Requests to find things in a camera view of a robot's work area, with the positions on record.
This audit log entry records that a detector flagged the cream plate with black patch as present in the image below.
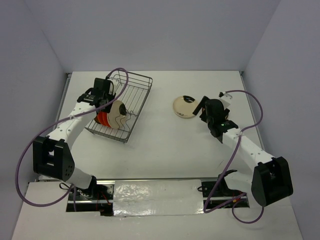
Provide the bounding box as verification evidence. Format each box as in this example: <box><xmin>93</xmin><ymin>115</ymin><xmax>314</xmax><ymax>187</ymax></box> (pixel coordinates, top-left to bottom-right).
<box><xmin>172</xmin><ymin>95</ymin><xmax>199</xmax><ymax>119</ymax></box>

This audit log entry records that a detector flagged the orange plate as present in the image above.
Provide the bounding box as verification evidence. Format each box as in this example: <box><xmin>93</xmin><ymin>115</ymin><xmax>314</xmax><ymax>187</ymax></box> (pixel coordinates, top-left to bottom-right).
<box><xmin>95</xmin><ymin>112</ymin><xmax>104</xmax><ymax>125</ymax></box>
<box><xmin>99</xmin><ymin>111</ymin><xmax>110</xmax><ymax>127</ymax></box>

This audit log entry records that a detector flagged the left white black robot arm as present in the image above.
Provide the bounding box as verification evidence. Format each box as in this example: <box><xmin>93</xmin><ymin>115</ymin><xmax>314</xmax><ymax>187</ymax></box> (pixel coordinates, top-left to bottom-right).
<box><xmin>32</xmin><ymin>77</ymin><xmax>116</xmax><ymax>200</ymax></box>

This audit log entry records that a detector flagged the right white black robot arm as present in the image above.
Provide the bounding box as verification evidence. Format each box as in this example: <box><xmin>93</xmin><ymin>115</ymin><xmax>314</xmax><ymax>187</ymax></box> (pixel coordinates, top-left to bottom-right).
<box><xmin>193</xmin><ymin>93</ymin><xmax>294</xmax><ymax>207</ymax></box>

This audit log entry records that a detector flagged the rear brown yellow plate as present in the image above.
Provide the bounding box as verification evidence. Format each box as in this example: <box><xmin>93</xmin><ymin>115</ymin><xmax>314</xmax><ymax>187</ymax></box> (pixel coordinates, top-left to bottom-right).
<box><xmin>94</xmin><ymin>115</ymin><xmax>99</xmax><ymax>123</ymax></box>

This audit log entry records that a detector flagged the silver foil tape patch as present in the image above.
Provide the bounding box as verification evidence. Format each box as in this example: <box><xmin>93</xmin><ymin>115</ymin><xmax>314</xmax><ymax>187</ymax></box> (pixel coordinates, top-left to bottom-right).
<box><xmin>112</xmin><ymin>179</ymin><xmax>204</xmax><ymax>217</ymax></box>

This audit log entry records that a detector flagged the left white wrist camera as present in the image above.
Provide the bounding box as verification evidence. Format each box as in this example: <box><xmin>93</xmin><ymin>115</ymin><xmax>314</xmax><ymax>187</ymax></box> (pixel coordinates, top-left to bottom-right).
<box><xmin>107</xmin><ymin>77</ymin><xmax>119</xmax><ymax>95</ymax></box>

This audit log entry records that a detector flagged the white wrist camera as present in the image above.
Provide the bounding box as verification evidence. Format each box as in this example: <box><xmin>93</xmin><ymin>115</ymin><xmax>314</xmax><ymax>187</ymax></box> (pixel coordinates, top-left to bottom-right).
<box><xmin>218</xmin><ymin>92</ymin><xmax>233</xmax><ymax>109</ymax></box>
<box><xmin>107</xmin><ymin>77</ymin><xmax>119</xmax><ymax>95</ymax></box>

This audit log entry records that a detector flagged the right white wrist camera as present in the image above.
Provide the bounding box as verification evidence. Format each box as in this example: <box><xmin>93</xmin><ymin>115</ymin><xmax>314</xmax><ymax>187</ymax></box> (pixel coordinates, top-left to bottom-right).
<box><xmin>218</xmin><ymin>92</ymin><xmax>233</xmax><ymax>109</ymax></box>

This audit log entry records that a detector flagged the metal wire dish rack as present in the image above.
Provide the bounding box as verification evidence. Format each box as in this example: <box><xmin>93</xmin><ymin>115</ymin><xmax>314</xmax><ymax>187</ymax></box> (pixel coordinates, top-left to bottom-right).
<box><xmin>85</xmin><ymin>72</ymin><xmax>153</xmax><ymax>143</ymax></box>

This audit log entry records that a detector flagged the metal base rail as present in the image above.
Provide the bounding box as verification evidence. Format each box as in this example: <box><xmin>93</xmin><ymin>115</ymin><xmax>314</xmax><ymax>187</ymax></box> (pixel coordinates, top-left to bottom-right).
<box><xmin>66</xmin><ymin>176</ymin><xmax>251</xmax><ymax>217</ymax></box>

